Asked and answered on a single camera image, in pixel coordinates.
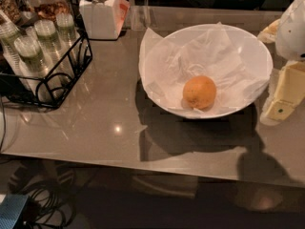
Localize plastic cup stack middle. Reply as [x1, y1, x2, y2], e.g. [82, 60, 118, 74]
[34, 20, 74, 83]

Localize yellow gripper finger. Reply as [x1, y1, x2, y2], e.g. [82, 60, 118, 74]
[257, 19, 279, 44]
[260, 61, 305, 126]

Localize black wire rack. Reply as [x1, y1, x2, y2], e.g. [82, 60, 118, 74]
[0, 0, 92, 109]

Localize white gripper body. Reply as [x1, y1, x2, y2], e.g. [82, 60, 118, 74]
[275, 0, 305, 61]

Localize orange fruit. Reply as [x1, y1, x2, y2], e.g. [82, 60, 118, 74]
[183, 75, 216, 109]

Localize clear acrylic stand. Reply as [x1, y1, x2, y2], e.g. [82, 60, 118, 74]
[129, 0, 152, 31]

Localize blue box on floor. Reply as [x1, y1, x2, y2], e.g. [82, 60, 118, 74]
[0, 195, 29, 229]

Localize glass jar with snacks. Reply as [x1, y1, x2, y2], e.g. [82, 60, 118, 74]
[19, 0, 71, 21]

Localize plastic cup stack left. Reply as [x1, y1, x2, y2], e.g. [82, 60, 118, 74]
[0, 22, 22, 75]

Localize white bowl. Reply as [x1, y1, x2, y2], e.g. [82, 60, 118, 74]
[139, 23, 275, 120]

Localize white ceramic jar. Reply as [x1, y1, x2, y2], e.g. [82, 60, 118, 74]
[79, 0, 130, 40]

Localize plastic cup stack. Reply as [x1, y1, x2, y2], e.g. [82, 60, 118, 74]
[0, 22, 22, 75]
[56, 13, 81, 66]
[34, 20, 74, 83]
[13, 35, 51, 102]

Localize white paper liner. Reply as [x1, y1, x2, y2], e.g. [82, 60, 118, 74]
[138, 21, 274, 116]

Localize plastic cup stack right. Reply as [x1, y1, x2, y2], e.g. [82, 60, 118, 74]
[56, 13, 81, 66]

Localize black cables on floor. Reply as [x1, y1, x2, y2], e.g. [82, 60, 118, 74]
[6, 165, 96, 229]

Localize plastic cup stack front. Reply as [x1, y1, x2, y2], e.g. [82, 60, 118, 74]
[13, 35, 51, 102]

